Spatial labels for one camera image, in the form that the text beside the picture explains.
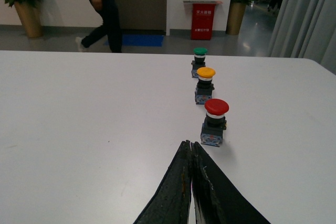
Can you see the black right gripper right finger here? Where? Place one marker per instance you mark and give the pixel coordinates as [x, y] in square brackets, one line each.
[216, 199]

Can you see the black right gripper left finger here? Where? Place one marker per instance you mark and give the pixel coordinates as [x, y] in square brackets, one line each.
[171, 202]

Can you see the yellow mushroom push button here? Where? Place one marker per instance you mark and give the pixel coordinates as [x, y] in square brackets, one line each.
[204, 87]

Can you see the red mushroom push button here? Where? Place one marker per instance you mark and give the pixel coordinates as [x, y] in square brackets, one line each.
[214, 123]

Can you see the green mushroom push button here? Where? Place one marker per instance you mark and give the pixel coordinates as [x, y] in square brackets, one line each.
[199, 60]

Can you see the blue floor mat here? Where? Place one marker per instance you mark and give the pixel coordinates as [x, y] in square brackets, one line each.
[142, 40]

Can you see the red fire extinguisher box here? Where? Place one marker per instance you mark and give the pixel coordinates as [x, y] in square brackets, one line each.
[202, 18]

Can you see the grey door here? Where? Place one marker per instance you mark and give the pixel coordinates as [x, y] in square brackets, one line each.
[142, 14]

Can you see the grey curtain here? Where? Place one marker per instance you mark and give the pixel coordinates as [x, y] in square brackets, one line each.
[305, 29]

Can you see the walking person white shirt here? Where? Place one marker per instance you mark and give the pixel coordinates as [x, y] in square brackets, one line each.
[108, 11]

